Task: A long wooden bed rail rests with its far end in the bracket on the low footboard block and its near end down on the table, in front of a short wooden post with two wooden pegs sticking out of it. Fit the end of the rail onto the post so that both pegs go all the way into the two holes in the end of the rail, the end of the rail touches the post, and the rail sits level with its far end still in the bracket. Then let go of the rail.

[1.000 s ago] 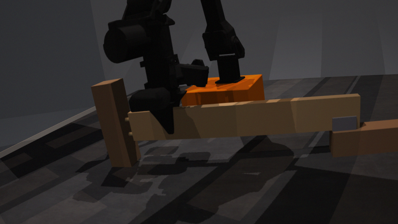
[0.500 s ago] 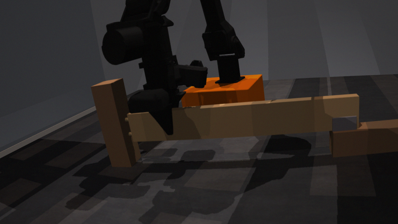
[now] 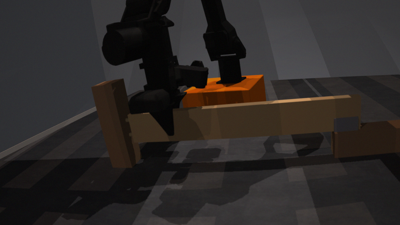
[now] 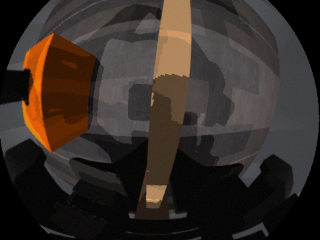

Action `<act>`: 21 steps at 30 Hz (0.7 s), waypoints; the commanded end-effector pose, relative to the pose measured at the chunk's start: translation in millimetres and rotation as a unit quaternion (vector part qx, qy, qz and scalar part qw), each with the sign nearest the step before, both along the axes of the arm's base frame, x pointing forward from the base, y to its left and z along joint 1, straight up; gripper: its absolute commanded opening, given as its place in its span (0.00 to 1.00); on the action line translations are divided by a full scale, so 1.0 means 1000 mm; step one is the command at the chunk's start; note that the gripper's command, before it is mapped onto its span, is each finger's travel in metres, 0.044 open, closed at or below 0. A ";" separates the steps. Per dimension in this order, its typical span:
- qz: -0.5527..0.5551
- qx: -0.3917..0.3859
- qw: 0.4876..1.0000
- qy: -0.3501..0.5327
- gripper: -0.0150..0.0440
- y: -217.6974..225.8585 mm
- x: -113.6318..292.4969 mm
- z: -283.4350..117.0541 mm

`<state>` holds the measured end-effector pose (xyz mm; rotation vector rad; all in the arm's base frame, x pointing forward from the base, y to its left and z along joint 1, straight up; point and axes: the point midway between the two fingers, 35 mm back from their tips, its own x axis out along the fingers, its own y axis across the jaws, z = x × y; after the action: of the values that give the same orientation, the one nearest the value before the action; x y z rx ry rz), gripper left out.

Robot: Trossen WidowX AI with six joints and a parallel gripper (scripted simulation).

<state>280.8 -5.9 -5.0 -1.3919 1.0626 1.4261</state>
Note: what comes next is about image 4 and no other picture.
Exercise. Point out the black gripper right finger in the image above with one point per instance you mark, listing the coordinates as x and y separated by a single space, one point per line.
189 178

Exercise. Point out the long wooden rail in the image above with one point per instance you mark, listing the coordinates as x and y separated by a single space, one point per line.
169 96

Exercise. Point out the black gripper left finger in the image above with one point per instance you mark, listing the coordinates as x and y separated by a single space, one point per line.
125 176

